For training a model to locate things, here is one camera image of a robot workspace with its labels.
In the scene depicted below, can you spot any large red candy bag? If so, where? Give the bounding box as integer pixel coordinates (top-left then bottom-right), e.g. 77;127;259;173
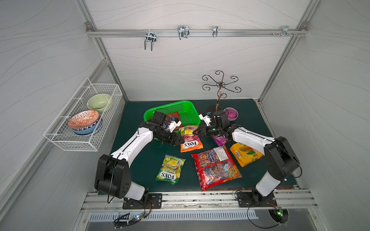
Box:
191;145;242;191

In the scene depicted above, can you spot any orange Fox's candy bag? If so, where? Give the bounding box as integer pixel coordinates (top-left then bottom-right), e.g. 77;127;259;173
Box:
180;126;203;153

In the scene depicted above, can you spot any aluminium wall rail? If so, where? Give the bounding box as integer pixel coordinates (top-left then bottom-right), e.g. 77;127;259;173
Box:
87;28;309;38

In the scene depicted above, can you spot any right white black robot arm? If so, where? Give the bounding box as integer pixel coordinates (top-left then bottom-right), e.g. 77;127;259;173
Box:
196;110;301;202

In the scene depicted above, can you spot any purple small bowl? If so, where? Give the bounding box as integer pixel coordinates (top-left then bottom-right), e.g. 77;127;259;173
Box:
224;107;239;121

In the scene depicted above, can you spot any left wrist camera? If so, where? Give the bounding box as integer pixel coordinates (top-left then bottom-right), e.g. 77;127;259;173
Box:
167;117;182;132

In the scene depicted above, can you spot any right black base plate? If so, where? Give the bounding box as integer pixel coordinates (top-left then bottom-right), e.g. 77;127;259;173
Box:
234;190;277;208

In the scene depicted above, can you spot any black metal mug tree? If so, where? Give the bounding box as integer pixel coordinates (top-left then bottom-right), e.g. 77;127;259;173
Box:
201;70;242;112

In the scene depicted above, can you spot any left cable bundle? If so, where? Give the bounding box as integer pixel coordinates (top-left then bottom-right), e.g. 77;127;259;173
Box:
112;199;153;229

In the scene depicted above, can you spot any white wire wall basket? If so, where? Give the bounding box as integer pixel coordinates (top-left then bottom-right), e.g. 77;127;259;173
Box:
44;79;122;152

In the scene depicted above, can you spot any purple snack bag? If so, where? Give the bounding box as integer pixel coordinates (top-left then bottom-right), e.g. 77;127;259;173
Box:
212;135;229;146

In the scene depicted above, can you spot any yellow orange snack bag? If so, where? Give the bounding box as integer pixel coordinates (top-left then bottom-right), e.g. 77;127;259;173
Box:
230;143;264;167

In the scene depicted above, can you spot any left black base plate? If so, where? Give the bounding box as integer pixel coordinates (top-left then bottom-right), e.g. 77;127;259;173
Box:
122;192;162;210

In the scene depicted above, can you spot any small metal hook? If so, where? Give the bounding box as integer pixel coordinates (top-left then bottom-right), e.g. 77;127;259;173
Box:
212;26;218;38

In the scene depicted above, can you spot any aluminium front frame rail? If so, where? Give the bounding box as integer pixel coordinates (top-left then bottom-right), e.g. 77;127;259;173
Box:
81;189;319;212

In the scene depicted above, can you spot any white perforated vent strip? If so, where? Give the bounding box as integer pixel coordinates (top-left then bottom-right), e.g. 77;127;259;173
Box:
89;209;259;222

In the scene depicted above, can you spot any metal corner hook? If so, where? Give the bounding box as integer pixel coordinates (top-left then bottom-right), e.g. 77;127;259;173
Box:
271;26;295;38

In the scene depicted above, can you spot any dark green table mat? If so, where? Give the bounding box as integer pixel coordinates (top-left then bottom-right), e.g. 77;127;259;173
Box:
112;99;273;192

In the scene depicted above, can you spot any orange patterned bowl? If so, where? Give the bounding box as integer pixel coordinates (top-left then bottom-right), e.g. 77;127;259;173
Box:
68;110;100;129

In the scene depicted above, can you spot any light green bowl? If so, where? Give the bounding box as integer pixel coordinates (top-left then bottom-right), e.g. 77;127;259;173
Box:
87;93;111;114

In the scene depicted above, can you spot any right black cable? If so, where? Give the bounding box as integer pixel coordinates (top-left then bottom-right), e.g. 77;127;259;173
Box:
246;202;290;229

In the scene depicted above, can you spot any green Fox's candy bag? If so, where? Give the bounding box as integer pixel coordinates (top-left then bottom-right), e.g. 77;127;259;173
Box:
155;155;186;185

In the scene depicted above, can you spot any red cookie bag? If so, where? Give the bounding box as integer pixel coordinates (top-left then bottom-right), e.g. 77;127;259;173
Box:
163;112;182;132

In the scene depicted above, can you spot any metal loop hook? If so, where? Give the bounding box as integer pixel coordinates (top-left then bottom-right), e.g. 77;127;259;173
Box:
177;26;190;40

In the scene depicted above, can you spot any blue bowl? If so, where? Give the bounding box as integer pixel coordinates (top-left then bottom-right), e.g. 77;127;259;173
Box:
71;120;99;135

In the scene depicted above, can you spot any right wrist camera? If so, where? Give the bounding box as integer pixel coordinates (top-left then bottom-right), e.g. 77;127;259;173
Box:
199;112;212;127

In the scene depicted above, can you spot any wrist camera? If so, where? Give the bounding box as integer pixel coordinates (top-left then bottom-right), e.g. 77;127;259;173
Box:
167;117;182;132
199;112;212;127

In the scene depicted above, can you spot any green plastic basket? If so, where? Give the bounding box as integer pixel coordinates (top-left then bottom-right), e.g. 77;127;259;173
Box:
144;101;201;127

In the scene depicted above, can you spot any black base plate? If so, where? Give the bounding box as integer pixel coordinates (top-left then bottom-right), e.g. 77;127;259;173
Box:
122;192;162;210
234;190;277;208

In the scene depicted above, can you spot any metal double hook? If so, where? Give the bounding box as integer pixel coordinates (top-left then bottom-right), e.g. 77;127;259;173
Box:
144;31;157;51

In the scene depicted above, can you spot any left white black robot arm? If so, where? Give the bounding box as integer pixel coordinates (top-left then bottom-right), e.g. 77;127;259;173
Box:
94;111;185;203

